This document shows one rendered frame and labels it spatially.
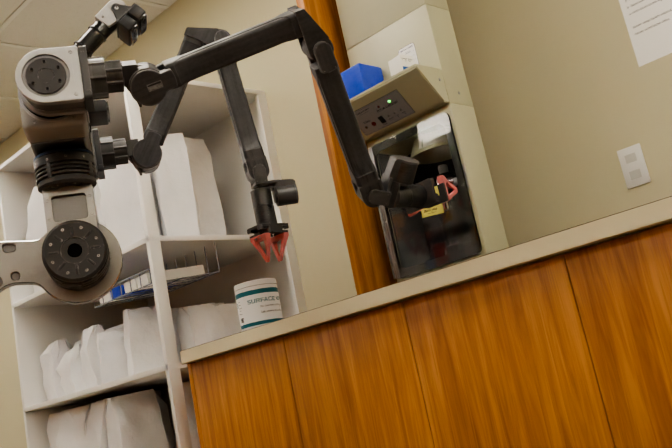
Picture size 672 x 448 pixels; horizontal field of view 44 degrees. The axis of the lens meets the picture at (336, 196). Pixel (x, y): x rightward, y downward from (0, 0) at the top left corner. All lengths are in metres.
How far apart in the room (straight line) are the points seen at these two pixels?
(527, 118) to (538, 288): 0.95
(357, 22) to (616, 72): 0.77
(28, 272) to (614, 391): 1.30
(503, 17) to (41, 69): 1.52
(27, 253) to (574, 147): 1.55
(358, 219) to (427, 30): 0.57
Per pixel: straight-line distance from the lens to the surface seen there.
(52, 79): 1.81
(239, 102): 2.34
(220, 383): 2.59
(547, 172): 2.62
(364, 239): 2.42
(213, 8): 3.87
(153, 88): 1.81
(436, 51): 2.36
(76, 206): 2.00
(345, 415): 2.22
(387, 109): 2.36
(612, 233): 1.70
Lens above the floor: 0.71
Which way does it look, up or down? 13 degrees up
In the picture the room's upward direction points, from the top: 12 degrees counter-clockwise
